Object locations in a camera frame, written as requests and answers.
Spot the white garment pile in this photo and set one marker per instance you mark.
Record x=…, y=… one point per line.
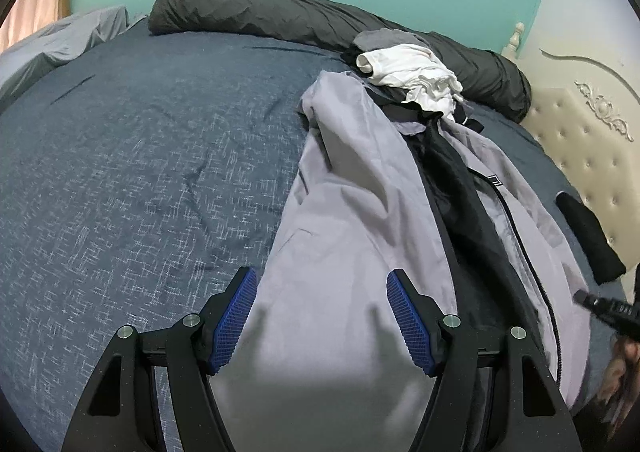
x=400, y=65

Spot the grey jacket with black trim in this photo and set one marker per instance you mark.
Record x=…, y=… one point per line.
x=350, y=207

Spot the dark grey rolled duvet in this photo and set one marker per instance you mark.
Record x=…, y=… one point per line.
x=250, y=12

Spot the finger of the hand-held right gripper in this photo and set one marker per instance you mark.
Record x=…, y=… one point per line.
x=597, y=307

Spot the black cloth item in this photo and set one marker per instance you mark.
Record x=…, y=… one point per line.
x=592, y=237

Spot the person's right hand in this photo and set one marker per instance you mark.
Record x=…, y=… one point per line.
x=625, y=372

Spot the dark grey garment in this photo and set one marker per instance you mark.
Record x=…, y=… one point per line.
x=385, y=40

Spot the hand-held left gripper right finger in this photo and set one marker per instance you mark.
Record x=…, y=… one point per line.
x=410, y=327

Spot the cream tufted headboard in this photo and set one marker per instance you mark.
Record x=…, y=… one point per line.
x=575, y=142

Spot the black garment with white piping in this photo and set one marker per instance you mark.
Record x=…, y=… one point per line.
x=400, y=102

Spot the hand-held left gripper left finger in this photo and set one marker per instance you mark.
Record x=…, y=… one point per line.
x=232, y=327

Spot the light grey blanket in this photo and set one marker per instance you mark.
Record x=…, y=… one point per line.
x=50, y=47

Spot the blue-grey bed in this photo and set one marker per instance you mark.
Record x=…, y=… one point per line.
x=125, y=182

